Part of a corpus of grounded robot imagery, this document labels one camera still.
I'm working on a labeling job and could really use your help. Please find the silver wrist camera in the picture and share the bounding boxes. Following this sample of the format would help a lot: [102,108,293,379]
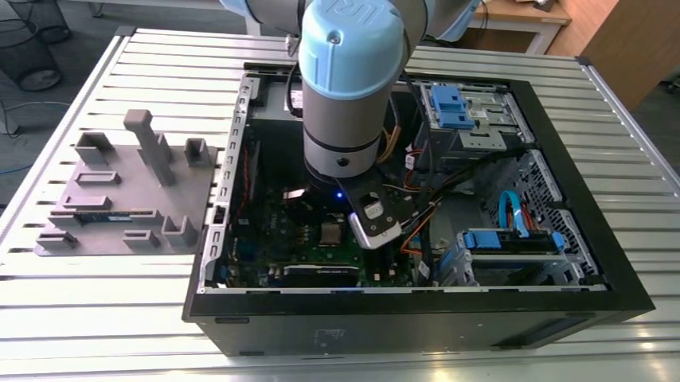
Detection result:
[347,212,403,251]

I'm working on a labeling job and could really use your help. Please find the blue SATA wire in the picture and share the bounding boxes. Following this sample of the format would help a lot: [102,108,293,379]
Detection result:
[498,189,531,240]

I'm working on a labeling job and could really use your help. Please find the black sleeved cable bundle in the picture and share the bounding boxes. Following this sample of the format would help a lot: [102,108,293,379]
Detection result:
[411,146,536,234]

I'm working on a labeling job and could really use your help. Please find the hard disk in blue carrier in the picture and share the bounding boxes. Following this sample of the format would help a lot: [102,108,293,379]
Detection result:
[459,229,564,255]

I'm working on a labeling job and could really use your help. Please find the brown wooden cabinet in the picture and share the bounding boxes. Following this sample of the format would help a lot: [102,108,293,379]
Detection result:
[546,0,680,113]

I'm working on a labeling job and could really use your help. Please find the silver topped CPU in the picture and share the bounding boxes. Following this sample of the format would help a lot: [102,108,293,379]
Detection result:
[319,222,344,244]

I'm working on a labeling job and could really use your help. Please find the wooden desk with white frame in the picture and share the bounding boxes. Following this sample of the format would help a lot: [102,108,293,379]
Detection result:
[470,0,572,57]

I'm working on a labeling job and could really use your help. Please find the green Dell motherboard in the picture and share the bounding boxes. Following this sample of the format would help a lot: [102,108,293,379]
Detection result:
[225,181,423,288]

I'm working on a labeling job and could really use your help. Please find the grey parts rack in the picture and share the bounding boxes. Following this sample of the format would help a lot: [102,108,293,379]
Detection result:
[31,109,220,258]

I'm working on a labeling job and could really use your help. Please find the RAM stick with blue label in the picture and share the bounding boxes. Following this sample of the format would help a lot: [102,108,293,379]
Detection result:
[73,212,133,224]

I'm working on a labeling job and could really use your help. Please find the red wires with white tag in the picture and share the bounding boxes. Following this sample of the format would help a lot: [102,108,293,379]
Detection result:
[401,146,428,191]

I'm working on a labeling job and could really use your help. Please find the silver disk bay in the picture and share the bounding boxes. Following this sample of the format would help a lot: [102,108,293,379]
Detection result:
[432,228,606,288]

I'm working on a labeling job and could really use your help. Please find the silver optical drive cage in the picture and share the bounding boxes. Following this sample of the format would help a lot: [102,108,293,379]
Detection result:
[412,84,535,173]

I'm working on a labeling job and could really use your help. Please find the black graphics card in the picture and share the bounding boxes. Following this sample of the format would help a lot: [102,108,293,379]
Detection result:
[264,262,365,288]

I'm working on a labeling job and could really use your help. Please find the blue plastic drive latch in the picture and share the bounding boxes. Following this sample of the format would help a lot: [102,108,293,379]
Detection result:
[430,84,478,131]

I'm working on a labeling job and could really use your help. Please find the red black twisted wire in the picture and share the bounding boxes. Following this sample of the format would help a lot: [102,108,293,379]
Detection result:
[236,145,253,224]

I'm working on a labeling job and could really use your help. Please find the black open PC case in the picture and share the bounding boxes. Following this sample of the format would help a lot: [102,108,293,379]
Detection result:
[180,61,655,357]

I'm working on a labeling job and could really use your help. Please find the silver power supply unit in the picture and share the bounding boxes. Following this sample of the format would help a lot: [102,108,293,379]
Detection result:
[247,81,307,180]

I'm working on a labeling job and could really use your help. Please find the black wire mesh bin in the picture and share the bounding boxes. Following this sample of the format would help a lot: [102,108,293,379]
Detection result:
[0,18,63,93]
[22,0,73,45]

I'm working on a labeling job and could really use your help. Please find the white desk frame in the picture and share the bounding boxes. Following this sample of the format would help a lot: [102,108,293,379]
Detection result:
[67,0,264,39]

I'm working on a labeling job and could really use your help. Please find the black camera bracket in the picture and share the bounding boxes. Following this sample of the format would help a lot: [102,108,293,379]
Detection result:
[336,174,416,236]

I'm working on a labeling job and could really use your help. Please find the orange SATA wire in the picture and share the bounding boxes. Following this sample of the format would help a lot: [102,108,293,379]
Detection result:
[399,206,443,256]

